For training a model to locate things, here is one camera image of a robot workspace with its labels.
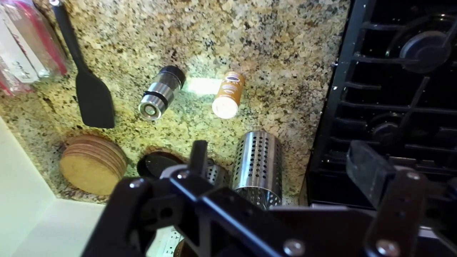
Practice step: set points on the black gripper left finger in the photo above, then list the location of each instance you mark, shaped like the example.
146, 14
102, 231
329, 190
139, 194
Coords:
143, 208

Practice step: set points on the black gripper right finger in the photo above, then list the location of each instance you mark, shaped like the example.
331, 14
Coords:
372, 171

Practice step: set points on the steel glass pepper grinder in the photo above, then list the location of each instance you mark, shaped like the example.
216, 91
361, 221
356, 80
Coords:
161, 94

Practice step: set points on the brown spice can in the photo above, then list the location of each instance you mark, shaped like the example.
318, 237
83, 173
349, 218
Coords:
229, 94

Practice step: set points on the small black bowl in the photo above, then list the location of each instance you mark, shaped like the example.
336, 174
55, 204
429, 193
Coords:
155, 164

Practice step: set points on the small perforated steel holder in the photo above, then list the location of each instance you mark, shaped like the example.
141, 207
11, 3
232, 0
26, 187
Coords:
218, 173

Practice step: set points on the large perforated steel utensil holder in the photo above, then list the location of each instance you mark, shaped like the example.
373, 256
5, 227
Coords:
258, 166

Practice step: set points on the black silicone spatula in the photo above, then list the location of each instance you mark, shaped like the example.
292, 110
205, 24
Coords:
95, 100

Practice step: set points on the red plastic food package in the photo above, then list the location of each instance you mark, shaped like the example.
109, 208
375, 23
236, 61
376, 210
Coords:
26, 43

